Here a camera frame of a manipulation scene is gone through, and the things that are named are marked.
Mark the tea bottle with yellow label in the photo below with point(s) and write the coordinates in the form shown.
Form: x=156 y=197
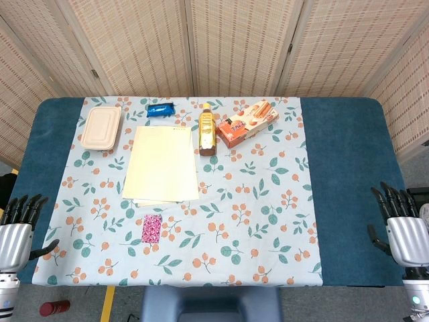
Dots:
x=207 y=131

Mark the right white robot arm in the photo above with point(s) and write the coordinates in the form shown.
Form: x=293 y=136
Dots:
x=417 y=292

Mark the bamboo folding screen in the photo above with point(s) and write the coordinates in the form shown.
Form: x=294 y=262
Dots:
x=151 y=50

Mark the teal table cover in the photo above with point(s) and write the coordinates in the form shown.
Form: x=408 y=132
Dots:
x=352 y=167

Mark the black object on floor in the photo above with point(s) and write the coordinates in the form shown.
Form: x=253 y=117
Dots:
x=6 y=191

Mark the orange biscuit box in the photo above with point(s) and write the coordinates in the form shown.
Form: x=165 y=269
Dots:
x=246 y=122

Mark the beige paper sheet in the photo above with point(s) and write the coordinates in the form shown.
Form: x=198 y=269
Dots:
x=144 y=203

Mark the pink patterned rectangular packet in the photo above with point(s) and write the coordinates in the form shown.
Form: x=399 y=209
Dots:
x=151 y=228

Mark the red cylinder can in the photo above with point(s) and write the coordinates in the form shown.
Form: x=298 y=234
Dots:
x=55 y=308

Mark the blue snack packet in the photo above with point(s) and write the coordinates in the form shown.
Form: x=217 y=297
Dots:
x=161 y=110

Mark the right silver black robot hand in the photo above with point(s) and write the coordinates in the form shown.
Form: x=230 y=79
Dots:
x=409 y=238

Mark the beige lidded lunch box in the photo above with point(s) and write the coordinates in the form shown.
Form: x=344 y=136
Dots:
x=100 y=127

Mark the floral light blue tablecloth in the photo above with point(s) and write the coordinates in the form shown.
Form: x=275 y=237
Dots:
x=234 y=234

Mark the cream paper pad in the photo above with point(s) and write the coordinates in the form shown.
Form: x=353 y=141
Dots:
x=161 y=164

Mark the black box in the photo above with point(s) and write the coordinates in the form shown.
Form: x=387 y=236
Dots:
x=423 y=194

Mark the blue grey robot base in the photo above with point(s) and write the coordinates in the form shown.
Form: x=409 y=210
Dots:
x=211 y=305

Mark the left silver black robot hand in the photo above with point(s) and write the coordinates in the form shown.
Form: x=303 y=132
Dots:
x=15 y=234

